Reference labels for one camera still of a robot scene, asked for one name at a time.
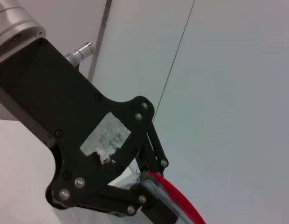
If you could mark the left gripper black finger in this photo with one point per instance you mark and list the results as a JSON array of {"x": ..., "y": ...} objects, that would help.
[
  {"x": 149, "y": 205},
  {"x": 156, "y": 151}
]

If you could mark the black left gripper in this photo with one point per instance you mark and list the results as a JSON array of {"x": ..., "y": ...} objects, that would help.
[{"x": 65, "y": 105}]

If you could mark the clear red-zipper document bag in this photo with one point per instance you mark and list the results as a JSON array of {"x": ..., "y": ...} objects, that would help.
[{"x": 181, "y": 198}]

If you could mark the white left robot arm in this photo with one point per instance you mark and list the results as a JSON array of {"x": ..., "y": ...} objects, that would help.
[{"x": 11, "y": 28}]

